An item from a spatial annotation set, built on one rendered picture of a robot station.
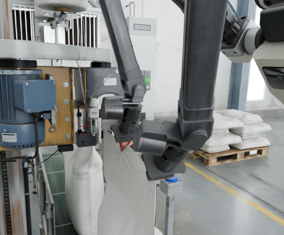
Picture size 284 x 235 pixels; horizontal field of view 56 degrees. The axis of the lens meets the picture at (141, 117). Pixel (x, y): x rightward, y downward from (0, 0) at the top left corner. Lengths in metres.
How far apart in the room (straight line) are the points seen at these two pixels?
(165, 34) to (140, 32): 1.04
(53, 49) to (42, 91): 0.16
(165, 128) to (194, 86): 0.13
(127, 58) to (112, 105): 0.15
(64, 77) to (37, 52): 0.24
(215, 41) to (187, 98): 0.11
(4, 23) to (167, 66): 4.97
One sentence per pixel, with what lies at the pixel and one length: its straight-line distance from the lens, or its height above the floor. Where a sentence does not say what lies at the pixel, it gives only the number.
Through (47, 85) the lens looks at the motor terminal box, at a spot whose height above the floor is 1.29.
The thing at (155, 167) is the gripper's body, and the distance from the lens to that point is 0.63.
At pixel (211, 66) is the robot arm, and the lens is 0.44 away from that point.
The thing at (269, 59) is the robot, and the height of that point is 1.38.
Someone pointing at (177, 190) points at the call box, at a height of 0.80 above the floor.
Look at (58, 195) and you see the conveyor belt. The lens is 2.15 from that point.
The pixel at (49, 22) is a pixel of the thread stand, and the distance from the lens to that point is 1.17.
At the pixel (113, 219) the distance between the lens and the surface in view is 0.99.
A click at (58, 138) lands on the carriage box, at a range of 1.12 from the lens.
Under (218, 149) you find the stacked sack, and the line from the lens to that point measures 3.94.
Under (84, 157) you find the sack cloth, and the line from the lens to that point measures 1.44.
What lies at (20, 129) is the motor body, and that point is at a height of 1.15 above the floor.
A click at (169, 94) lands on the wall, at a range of 5.96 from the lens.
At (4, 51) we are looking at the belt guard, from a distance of 0.86.
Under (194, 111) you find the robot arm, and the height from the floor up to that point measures 1.28.
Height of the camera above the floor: 1.36
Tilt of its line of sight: 11 degrees down
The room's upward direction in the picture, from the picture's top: 1 degrees clockwise
